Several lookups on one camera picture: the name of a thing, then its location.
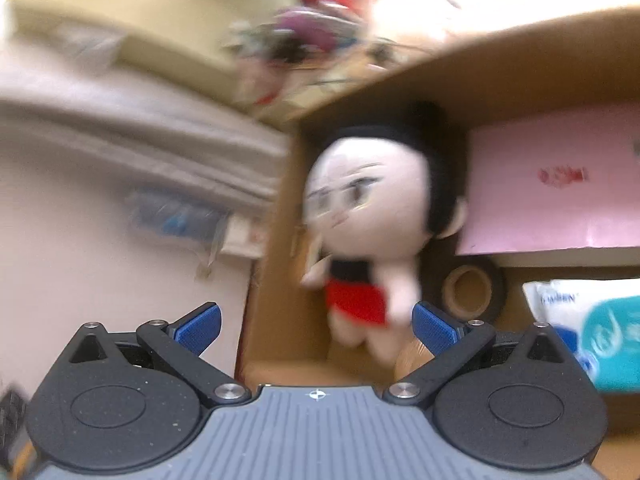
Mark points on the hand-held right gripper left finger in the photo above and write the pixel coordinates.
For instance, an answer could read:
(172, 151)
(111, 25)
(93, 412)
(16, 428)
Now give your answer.
(199, 327)

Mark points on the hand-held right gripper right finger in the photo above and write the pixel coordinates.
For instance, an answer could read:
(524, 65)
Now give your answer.
(434, 327)

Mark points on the black tape roll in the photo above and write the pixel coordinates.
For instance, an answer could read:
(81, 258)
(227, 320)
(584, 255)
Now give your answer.
(497, 285)

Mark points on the plush doll with red skirt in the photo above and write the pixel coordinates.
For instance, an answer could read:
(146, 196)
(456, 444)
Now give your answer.
(370, 195)

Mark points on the pink book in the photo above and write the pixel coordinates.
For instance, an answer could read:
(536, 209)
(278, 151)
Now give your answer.
(550, 210)

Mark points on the wet wipes pack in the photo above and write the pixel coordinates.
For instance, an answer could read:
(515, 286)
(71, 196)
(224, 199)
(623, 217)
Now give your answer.
(600, 330)

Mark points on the brown cardboard box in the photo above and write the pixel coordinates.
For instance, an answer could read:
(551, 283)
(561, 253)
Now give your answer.
(525, 70)

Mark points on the large water bottle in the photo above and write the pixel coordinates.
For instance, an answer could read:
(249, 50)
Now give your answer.
(170, 220)

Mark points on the brown cardboard sheet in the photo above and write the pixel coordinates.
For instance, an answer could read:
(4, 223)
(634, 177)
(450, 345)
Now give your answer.
(575, 257)

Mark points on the grey curtain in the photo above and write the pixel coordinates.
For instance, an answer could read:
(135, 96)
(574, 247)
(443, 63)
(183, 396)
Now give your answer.
(125, 135)

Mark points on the folding table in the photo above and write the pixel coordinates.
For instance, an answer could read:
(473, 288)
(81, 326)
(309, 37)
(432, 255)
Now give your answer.
(300, 105)

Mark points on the pink plastic cup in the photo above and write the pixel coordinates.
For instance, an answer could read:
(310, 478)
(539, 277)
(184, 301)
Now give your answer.
(257, 80)

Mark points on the beige cabinet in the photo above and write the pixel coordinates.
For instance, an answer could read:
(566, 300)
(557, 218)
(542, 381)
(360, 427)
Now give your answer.
(150, 25)

